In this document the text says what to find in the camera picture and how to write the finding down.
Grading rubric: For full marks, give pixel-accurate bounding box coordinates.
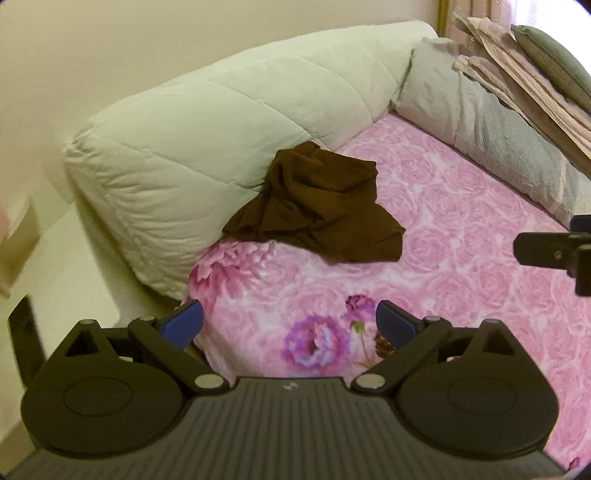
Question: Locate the pink floral blanket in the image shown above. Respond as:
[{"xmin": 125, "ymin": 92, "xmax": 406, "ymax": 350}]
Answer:
[{"xmin": 178, "ymin": 113, "xmax": 591, "ymax": 472}]

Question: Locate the brown garment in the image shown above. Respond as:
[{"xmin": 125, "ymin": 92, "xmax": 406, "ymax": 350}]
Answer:
[{"xmin": 222, "ymin": 141, "xmax": 407, "ymax": 265}]

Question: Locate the grey textured pillow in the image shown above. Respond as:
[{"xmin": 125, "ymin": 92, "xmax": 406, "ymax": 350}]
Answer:
[{"xmin": 390, "ymin": 37, "xmax": 591, "ymax": 230}]

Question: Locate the green cushion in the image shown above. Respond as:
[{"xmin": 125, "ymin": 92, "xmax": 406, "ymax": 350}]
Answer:
[{"xmin": 510, "ymin": 24, "xmax": 591, "ymax": 114}]

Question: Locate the beige folded blanket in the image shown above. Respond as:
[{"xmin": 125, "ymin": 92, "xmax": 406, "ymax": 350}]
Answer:
[{"xmin": 450, "ymin": 10, "xmax": 591, "ymax": 174}]

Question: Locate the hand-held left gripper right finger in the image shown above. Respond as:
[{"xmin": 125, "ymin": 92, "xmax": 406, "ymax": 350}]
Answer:
[{"xmin": 351, "ymin": 299, "xmax": 527, "ymax": 396}]

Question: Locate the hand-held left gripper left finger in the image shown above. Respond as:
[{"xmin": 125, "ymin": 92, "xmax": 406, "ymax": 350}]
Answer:
[{"xmin": 65, "ymin": 299, "xmax": 228, "ymax": 394}]

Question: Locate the pale pink curtain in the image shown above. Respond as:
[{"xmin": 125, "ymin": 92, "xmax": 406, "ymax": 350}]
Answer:
[{"xmin": 450, "ymin": 0, "xmax": 550, "ymax": 35}]

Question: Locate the white quilted duvet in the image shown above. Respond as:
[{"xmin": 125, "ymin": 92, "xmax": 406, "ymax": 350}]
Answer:
[{"xmin": 64, "ymin": 19, "xmax": 439, "ymax": 301}]

